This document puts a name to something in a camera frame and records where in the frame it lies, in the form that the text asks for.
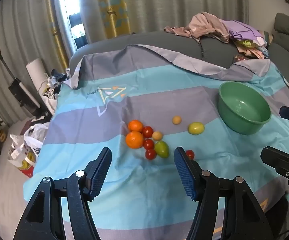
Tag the red tomato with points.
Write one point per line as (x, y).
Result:
(147, 131)
(190, 154)
(148, 144)
(150, 154)

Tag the pink garment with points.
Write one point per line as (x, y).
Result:
(204, 25)

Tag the purple garment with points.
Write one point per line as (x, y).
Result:
(244, 30)

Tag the window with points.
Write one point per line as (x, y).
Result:
(69, 2)

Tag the green plastic bowl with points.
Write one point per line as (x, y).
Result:
(244, 110)

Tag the pile of clothes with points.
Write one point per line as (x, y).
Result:
(55, 80)

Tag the grey sofa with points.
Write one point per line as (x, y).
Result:
(159, 42)

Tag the yellow green lemon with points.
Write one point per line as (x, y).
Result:
(196, 128)

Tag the yellow patterned curtain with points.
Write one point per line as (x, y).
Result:
(112, 7)

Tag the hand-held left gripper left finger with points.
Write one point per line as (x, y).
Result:
(101, 171)

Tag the white red shopping bag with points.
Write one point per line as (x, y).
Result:
(22, 158)

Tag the green mango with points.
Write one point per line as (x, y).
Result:
(162, 149)

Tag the floral cloth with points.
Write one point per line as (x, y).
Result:
(250, 50)

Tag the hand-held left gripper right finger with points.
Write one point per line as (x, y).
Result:
(185, 176)

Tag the stick vacuum cleaner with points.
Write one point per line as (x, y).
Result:
(18, 87)

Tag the white plastic bag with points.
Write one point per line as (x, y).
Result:
(35, 135)

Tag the white cylinder appliance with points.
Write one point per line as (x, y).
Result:
(36, 71)

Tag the orange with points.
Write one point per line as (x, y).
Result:
(135, 125)
(134, 140)

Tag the small yellow round fruit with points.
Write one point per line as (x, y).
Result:
(157, 136)
(177, 120)

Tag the blue grey striped sheet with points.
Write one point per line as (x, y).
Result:
(147, 200)

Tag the grey pleated curtain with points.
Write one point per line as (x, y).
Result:
(17, 30)
(184, 2)

